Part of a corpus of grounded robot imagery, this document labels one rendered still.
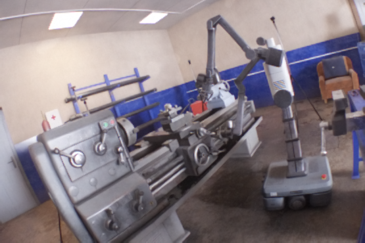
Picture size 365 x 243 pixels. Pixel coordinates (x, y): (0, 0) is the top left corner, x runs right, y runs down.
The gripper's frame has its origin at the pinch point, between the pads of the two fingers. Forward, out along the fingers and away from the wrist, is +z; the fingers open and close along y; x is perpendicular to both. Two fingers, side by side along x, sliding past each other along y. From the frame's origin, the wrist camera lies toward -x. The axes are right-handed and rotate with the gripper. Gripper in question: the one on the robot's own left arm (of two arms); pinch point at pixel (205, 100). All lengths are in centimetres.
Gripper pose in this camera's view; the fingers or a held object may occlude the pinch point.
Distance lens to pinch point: 165.0
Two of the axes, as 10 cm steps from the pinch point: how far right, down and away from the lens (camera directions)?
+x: 8.5, 2.9, -4.3
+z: -1.3, 9.2, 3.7
